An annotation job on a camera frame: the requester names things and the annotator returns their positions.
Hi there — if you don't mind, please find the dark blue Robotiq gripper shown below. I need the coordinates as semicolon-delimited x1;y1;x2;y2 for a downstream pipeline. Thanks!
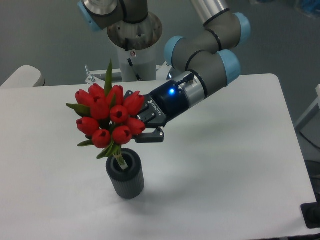
124;80;190;143

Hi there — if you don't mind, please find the red tulip bouquet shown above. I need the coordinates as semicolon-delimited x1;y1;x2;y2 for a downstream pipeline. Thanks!
66;64;146;171

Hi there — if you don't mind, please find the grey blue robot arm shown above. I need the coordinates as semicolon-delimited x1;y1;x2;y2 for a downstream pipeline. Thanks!
77;0;251;143

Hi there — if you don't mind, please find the dark grey ribbed vase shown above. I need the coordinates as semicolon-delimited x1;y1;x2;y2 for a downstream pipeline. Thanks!
106;148;145;200

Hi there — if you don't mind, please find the beige chair armrest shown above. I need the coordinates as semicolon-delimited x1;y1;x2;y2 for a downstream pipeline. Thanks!
0;65;46;89

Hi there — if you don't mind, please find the black device at table edge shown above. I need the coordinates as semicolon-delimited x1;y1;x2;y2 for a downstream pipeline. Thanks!
300;202;320;229

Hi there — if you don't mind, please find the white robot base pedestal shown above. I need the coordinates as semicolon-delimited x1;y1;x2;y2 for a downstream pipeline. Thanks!
84;12;175;85

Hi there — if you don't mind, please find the white furniture frame at right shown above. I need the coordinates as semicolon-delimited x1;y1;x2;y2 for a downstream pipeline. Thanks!
293;85;320;133

